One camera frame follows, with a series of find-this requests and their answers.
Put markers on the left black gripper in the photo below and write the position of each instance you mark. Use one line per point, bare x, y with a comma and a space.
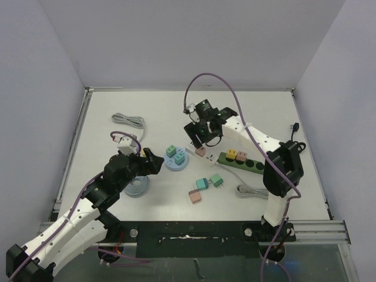
151, 166

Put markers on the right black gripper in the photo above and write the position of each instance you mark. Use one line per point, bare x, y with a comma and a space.
197, 132

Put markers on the green plug adapter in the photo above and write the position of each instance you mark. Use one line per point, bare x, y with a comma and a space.
216, 180
171, 151

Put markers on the teal plug adapter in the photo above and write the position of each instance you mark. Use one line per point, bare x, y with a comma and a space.
179, 158
202, 184

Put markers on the green power strip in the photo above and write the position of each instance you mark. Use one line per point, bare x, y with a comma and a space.
248, 165

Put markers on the brown pink plug adapter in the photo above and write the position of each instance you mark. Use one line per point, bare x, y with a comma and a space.
241, 156

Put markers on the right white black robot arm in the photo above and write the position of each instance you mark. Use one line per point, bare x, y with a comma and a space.
282, 164

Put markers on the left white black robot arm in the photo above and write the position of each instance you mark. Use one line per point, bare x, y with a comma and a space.
84, 224

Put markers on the round blue power strip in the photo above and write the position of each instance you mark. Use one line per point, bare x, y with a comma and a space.
170, 162

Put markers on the white power strip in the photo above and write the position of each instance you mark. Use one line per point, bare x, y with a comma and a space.
210, 158

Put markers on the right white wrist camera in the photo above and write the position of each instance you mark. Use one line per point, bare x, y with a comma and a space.
188, 109

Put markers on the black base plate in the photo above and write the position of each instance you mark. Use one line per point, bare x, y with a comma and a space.
199, 239

